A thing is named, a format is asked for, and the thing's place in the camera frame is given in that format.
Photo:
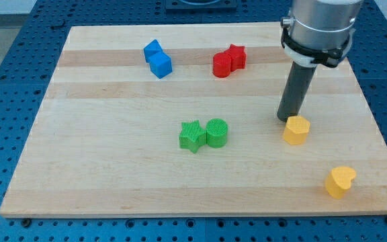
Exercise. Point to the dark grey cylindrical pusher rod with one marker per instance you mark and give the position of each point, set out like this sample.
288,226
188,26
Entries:
297,85

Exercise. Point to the yellow hexagon block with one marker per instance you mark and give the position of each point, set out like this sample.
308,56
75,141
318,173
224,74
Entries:
296,130

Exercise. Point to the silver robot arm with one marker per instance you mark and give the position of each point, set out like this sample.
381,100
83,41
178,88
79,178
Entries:
315,32

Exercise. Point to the red star block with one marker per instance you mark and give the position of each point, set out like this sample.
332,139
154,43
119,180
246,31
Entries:
238,56

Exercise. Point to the red cylinder block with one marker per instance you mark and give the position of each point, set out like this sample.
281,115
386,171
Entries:
221,65

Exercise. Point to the green cylinder block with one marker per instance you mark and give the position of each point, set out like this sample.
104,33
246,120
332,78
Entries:
217,130

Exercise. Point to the yellow heart block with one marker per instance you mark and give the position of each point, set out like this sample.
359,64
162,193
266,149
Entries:
339,181

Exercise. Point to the green star block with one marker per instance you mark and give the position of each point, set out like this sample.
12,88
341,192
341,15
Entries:
192,136

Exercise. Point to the blue cube block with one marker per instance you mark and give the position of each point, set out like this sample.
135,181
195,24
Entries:
160,64

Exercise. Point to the light wooden board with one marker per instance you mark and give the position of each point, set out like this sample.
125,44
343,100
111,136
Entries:
105,140

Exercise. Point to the blue triangle block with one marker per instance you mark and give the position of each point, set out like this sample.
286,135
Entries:
150,49

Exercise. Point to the black and white cable clamp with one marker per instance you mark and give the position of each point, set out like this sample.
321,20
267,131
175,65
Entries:
309,58

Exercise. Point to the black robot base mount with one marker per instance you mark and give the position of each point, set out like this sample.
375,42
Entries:
199,5

